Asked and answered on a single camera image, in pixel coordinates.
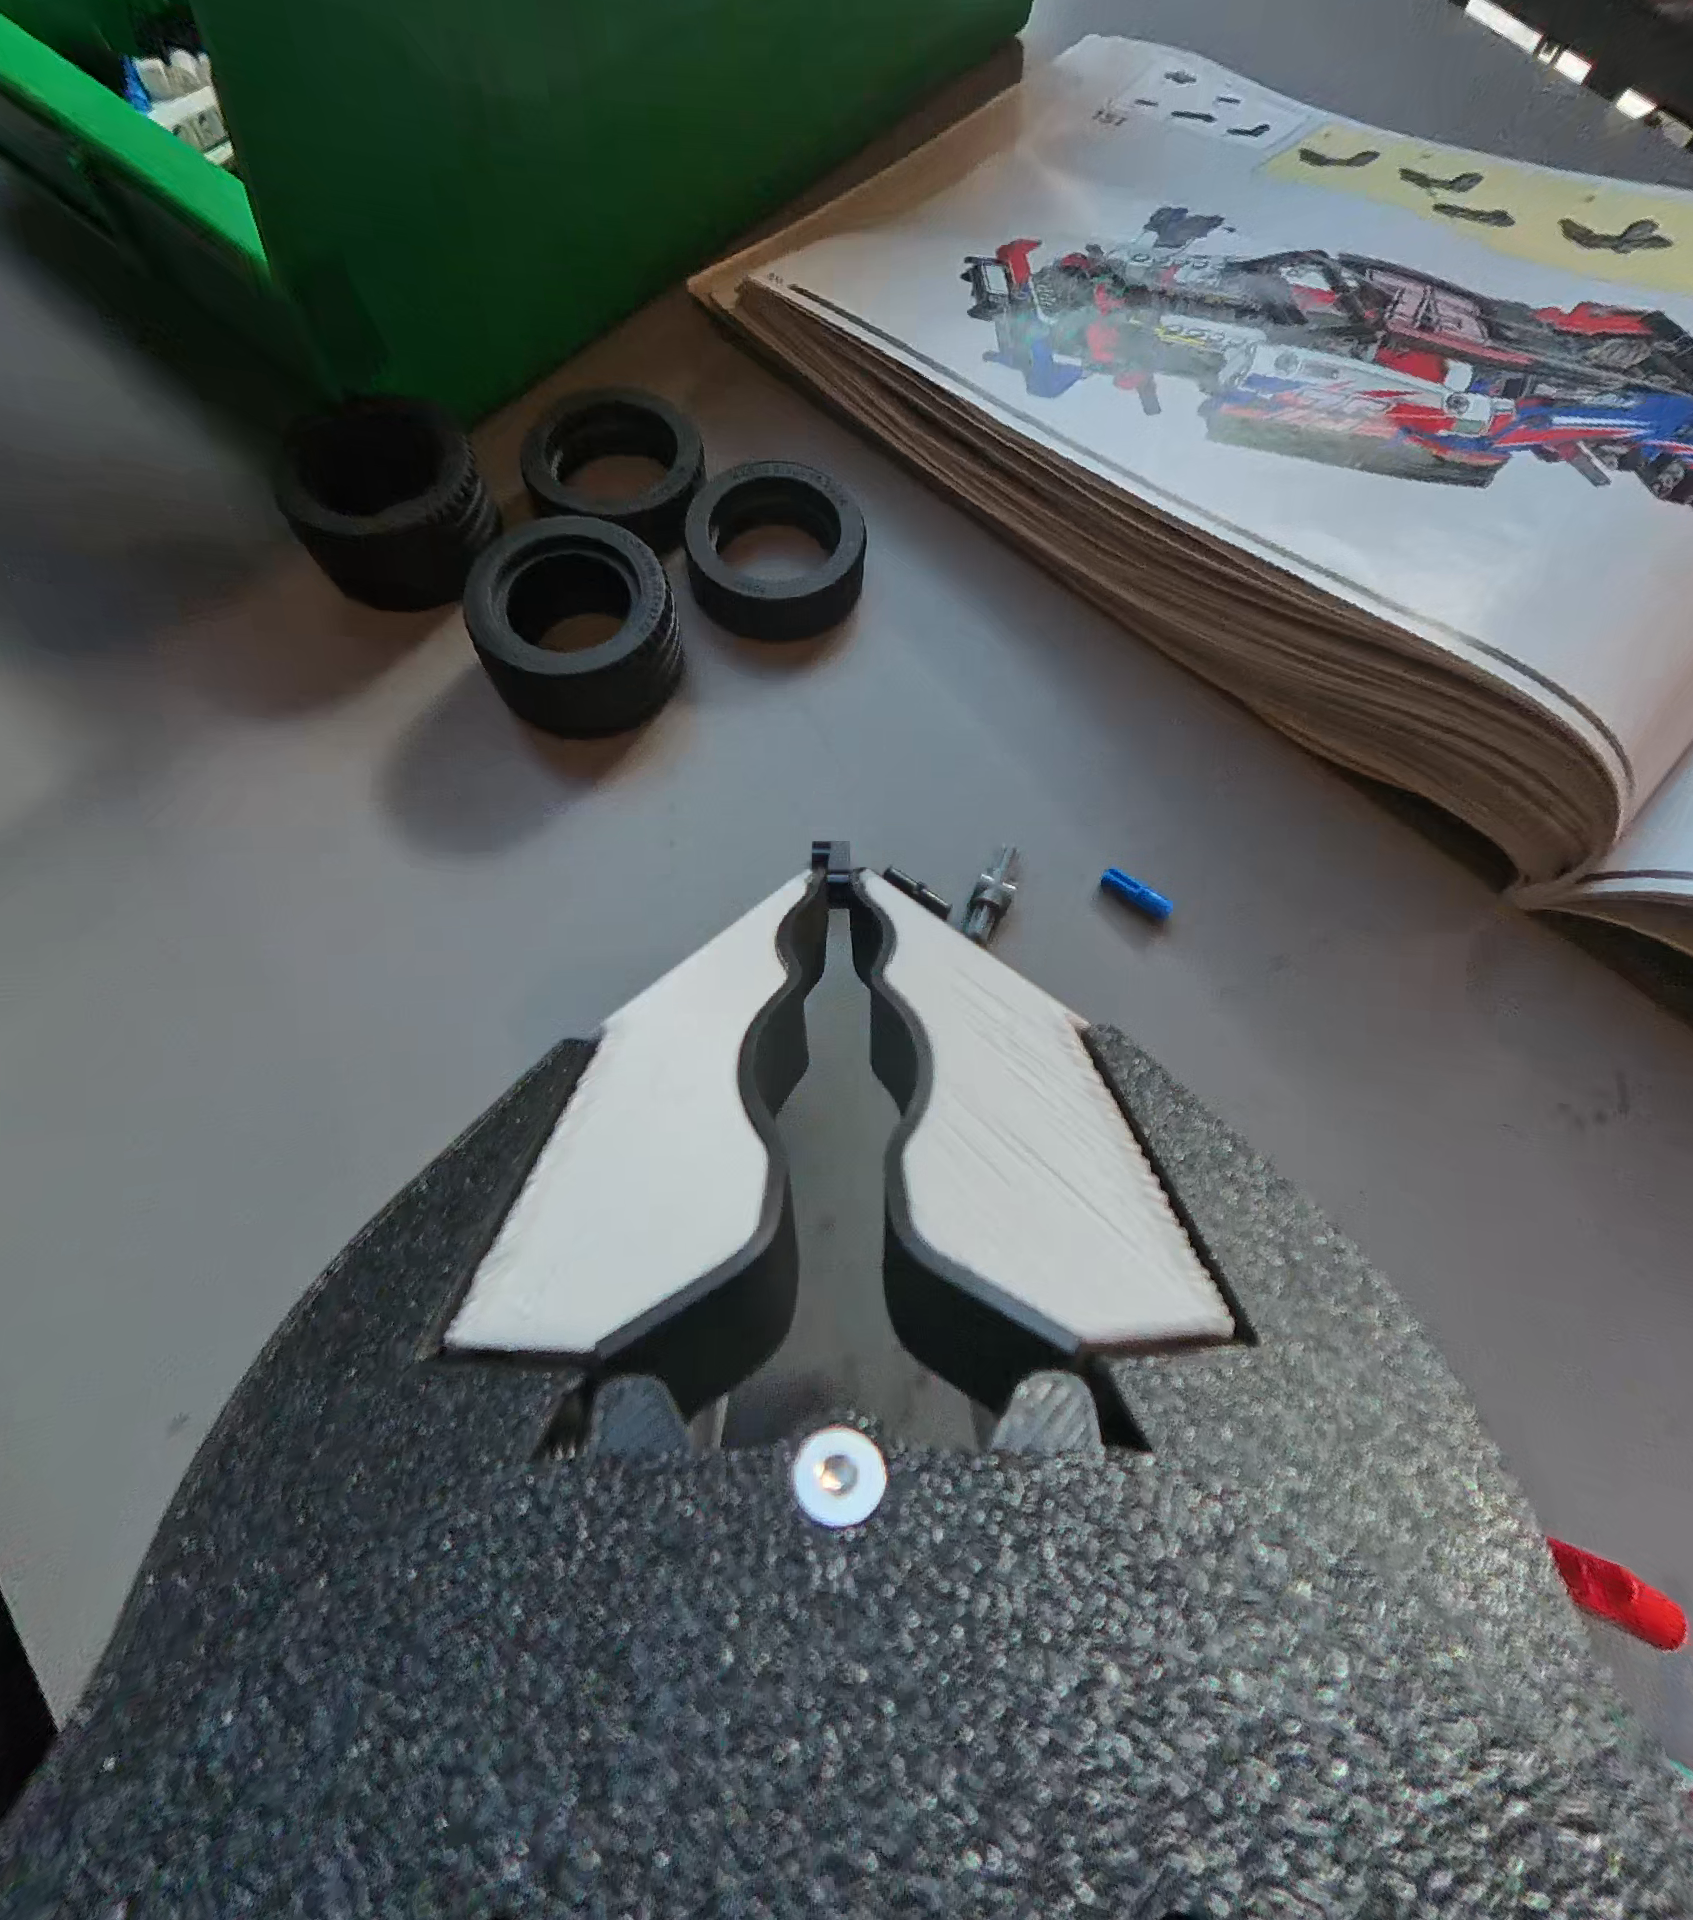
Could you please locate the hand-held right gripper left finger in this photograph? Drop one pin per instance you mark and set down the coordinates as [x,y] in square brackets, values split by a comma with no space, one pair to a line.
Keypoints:
[622,1200]

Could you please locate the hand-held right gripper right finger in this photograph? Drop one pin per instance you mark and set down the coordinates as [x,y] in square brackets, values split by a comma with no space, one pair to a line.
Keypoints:
[1040,1187]

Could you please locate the small blue connector pin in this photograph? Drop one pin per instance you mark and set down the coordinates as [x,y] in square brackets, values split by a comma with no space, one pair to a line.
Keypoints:
[1136,894]

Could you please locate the small black connector piece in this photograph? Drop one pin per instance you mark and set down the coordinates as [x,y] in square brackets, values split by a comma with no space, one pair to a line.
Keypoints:
[830,863]

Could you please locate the thick instruction booklet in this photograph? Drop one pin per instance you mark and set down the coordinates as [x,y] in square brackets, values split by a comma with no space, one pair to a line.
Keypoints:
[1235,528]

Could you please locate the partly built toy car model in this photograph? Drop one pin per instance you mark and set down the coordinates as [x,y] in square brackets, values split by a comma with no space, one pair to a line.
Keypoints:
[1618,1591]

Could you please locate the green plastic storage bin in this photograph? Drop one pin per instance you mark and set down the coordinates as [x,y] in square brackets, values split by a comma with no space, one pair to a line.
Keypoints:
[561,179]

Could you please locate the pile of small toy bricks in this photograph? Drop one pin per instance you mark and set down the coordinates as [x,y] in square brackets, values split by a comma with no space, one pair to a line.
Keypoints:
[178,88]

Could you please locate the grey axle connector piece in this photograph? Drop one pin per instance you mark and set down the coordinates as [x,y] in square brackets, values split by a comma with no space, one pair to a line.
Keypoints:
[992,894]

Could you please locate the small black connector pin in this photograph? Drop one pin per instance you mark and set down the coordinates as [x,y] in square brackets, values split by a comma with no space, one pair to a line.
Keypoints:
[920,891]

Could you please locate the black rubber toy tire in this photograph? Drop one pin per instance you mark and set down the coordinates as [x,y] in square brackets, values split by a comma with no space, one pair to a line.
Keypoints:
[779,610]
[683,465]
[575,691]
[381,564]

